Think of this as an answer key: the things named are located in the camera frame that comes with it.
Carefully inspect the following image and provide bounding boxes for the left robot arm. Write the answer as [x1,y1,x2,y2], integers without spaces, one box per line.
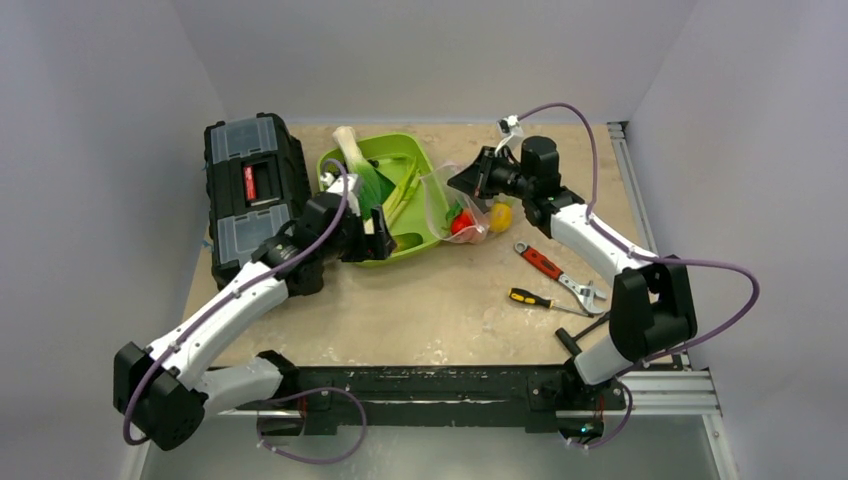
[113,191,396,450]

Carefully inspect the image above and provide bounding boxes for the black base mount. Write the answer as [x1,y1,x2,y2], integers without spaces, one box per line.
[253,364,627,440]

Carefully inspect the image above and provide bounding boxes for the toy celery stalk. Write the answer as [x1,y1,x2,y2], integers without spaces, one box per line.
[382,158,421,227]

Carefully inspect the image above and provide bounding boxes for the black toolbox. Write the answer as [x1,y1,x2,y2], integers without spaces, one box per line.
[203,113,312,289]

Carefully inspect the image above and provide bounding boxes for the green plastic tray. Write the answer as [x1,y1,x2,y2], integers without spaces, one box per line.
[318,131,439,267]

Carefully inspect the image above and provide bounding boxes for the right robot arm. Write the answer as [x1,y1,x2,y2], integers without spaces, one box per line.
[447,136,697,407]

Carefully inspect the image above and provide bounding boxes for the aluminium frame rail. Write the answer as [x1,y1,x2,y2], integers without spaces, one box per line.
[198,121,740,480]

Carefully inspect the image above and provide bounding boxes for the yellow black screwdriver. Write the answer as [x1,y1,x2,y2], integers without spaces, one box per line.
[508,288,592,318]

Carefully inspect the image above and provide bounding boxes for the toy leek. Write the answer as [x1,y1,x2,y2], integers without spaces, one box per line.
[332,126,395,220]

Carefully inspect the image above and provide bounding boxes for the toy mango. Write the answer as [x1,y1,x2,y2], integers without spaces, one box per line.
[393,232,423,254]

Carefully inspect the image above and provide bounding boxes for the red adjustable wrench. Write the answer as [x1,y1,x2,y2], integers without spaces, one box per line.
[514,242,607,315]

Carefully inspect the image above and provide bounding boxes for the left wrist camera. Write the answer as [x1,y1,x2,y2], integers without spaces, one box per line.
[319,172,364,216]

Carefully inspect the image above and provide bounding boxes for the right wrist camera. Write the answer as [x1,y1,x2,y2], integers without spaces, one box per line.
[495,115,525,154]

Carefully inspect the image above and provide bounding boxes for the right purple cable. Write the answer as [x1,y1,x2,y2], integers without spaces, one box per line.
[510,102,762,452]

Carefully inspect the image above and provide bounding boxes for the clear zip top bag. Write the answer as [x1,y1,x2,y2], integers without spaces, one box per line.
[421,163,516,244]

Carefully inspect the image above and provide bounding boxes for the yellow toy pear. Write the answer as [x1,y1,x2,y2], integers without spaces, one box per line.
[489,202,513,233]

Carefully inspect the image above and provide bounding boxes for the red toy tomato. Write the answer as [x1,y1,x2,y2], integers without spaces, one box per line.
[450,209,475,235]

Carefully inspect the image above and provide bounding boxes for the black hammer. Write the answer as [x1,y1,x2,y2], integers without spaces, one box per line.
[554,313,609,357]

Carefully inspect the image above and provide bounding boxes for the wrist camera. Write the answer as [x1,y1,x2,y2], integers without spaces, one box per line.
[319,172,364,216]
[495,115,525,154]

